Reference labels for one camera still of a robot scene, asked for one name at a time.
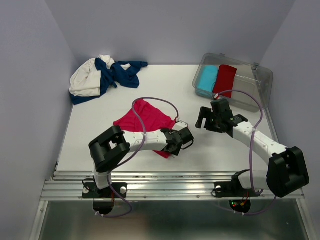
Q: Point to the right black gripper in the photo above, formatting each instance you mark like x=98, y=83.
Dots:
x=204, y=111

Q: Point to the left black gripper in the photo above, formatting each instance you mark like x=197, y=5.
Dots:
x=175, y=153

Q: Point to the pink t shirt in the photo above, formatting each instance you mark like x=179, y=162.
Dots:
x=153, y=118

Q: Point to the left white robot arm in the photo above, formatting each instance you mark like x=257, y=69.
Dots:
x=110, y=148

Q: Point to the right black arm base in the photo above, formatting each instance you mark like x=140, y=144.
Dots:
x=231, y=189

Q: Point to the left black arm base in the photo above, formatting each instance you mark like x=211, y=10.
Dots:
x=91, y=191

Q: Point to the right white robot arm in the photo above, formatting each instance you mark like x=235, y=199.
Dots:
x=286, y=167

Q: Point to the rolled dark red t shirt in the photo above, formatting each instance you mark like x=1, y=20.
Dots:
x=225, y=78

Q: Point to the rolled cyan t shirt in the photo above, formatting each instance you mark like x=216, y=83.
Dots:
x=208, y=78

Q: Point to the clear plastic bin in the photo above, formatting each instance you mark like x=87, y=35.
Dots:
x=251, y=80

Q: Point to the navy blue t shirt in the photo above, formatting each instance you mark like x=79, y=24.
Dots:
x=113, y=73

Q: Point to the white t shirt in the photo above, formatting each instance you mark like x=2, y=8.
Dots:
x=86, y=81

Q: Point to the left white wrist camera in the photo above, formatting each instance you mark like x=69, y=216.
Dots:
x=180, y=125

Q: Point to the aluminium mounting rail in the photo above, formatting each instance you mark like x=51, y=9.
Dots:
x=141, y=186

